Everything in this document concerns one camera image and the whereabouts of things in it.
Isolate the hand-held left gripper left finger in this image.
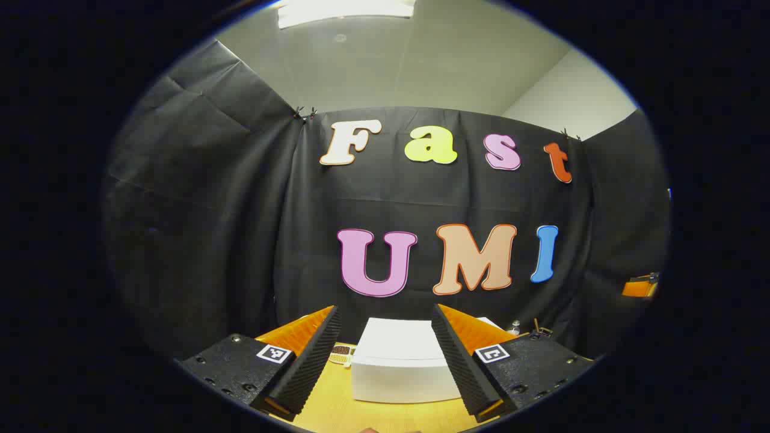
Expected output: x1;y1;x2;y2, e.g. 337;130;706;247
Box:
179;305;342;423

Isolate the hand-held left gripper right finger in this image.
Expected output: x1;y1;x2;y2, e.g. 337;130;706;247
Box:
431;304;596;423

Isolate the white microwave oven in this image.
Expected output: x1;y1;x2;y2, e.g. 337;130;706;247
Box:
351;318;506;404

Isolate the black backdrop cloth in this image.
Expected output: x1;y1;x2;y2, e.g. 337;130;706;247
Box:
102;39;671;361

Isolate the ceiling light panel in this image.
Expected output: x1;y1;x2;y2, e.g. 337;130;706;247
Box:
277;0;416;29

